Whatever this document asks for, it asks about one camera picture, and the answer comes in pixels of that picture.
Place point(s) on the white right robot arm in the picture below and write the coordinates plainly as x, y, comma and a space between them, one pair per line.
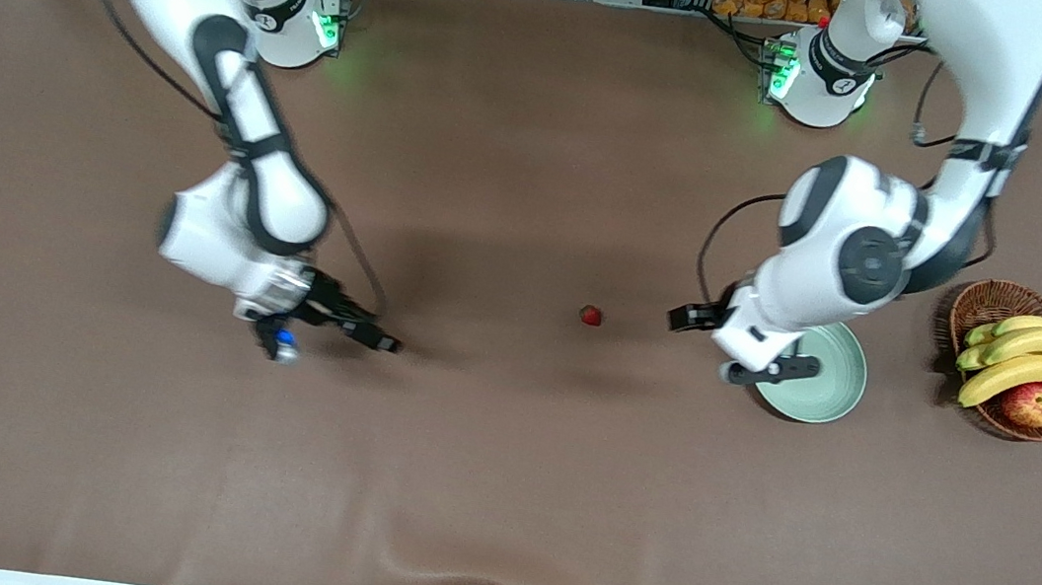
285, 194

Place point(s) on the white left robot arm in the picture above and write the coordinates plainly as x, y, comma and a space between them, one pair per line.
833, 261

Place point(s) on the yellow banana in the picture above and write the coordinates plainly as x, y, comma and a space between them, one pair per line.
1008, 377
1041, 345
1024, 323

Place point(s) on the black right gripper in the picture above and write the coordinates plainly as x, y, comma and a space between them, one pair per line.
322, 301

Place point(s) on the light green plate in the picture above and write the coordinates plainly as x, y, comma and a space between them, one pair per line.
838, 381

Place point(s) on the brown wicker basket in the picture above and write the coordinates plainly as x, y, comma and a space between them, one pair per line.
987, 302

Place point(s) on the red apple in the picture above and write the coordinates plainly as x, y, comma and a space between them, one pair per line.
1031, 405

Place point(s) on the table cover cloth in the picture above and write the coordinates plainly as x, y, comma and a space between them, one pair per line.
502, 449

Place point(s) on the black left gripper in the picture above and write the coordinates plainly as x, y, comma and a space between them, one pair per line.
715, 315

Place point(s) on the red strawberry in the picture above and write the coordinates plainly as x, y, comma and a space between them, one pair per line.
590, 315

